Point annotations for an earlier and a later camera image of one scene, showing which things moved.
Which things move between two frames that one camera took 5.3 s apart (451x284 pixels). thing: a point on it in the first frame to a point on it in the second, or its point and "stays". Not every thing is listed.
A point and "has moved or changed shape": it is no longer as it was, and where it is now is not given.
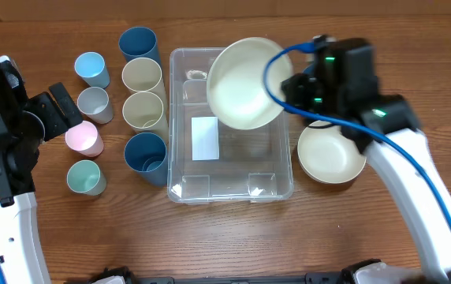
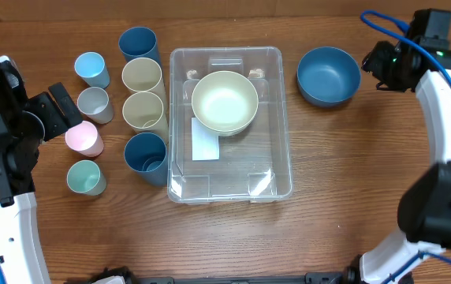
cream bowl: [235, 86] has moved or changed shape
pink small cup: [83, 137] stays
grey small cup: [94, 102] stays
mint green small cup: [85, 177] stays
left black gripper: [44, 103] stays
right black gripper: [291, 89] to [374, 61]
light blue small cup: [91, 67] stays
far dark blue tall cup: [139, 42] stays
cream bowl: [327, 155] to [236, 132]
